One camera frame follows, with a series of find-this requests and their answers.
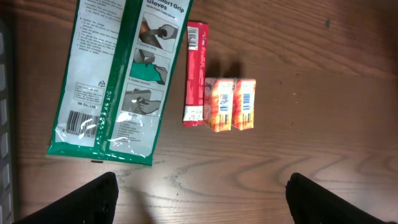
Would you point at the orange tissue pack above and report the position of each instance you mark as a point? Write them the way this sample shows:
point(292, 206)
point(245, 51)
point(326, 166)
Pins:
point(243, 103)
point(218, 103)

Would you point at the grey plastic mesh basket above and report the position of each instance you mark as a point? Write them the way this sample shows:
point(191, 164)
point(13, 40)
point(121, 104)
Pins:
point(9, 191)

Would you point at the red orange stick packet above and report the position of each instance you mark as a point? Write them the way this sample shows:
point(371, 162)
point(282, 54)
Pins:
point(197, 32)

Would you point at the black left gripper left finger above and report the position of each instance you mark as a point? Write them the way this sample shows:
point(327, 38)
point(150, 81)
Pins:
point(92, 203)

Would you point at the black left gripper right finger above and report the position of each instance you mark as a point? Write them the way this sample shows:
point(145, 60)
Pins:
point(311, 203)

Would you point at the white green packet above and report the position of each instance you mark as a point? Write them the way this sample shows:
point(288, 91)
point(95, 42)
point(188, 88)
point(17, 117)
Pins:
point(119, 67)

